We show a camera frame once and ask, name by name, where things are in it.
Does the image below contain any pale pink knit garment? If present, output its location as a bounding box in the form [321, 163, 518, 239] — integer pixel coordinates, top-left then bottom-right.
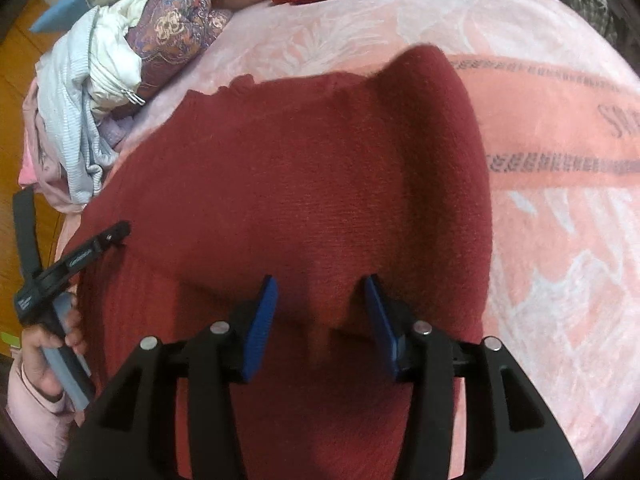
[22, 78, 84, 214]

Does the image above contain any pink floral bed blanket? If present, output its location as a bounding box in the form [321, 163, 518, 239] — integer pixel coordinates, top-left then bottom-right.
[54, 0, 640, 476]

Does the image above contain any lavender small cloth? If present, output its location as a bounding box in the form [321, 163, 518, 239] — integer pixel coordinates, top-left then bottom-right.
[98, 116, 134, 148]

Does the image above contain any cream white garment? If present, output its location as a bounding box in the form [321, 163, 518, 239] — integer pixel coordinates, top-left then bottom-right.
[87, 0, 149, 119]

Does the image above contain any dark red knit sweater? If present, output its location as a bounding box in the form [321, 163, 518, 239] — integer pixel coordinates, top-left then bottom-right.
[75, 46, 491, 479]

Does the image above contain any white ribbed knit garment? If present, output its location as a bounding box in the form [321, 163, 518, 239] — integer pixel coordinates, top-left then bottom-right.
[36, 9, 118, 205]

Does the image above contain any dark plaid garment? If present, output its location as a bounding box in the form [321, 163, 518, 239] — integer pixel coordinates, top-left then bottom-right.
[567, 0, 618, 47]

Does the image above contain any person's left hand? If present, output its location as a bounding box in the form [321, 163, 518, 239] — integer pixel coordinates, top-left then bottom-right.
[19, 294, 89, 401]

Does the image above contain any bright pink folded cloth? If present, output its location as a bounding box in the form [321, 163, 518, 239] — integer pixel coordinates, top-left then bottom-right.
[18, 153, 37, 188]

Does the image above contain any left forearm pink sleeve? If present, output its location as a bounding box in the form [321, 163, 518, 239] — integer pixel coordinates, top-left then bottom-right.
[6, 351, 75, 477]

